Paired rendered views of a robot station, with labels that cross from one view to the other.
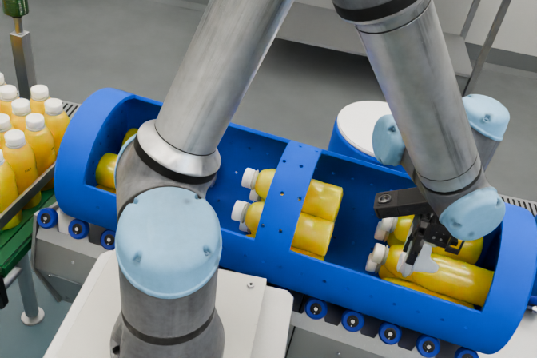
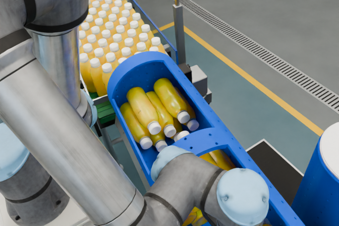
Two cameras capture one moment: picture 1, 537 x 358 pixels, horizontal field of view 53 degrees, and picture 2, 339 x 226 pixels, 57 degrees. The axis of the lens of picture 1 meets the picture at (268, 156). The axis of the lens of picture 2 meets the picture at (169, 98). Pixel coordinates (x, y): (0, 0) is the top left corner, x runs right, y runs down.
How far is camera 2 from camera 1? 68 cm
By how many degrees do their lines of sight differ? 44
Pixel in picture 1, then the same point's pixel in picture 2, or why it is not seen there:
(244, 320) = (77, 213)
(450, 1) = not seen: outside the picture
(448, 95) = (46, 160)
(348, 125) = (332, 134)
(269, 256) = not seen: hidden behind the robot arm
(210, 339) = (30, 209)
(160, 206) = (8, 131)
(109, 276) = not seen: hidden behind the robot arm
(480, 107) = (233, 185)
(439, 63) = (24, 133)
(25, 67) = (177, 24)
